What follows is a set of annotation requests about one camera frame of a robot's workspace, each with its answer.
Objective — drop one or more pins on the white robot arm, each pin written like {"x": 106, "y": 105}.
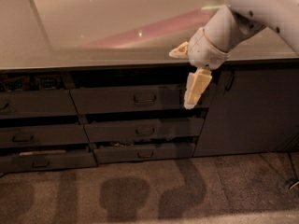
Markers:
{"x": 235, "y": 22}

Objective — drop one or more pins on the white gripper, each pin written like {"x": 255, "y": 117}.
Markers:
{"x": 204, "y": 52}

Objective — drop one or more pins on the grey drawer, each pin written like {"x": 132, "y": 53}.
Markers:
{"x": 60, "y": 161}
{"x": 128, "y": 98}
{"x": 35, "y": 104}
{"x": 143, "y": 129}
{"x": 49, "y": 135}
{"x": 144, "y": 152}

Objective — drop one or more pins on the grey cabinet door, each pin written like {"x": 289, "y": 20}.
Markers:
{"x": 251, "y": 111}

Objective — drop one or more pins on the items in left drawer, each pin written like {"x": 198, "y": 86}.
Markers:
{"x": 30, "y": 83}

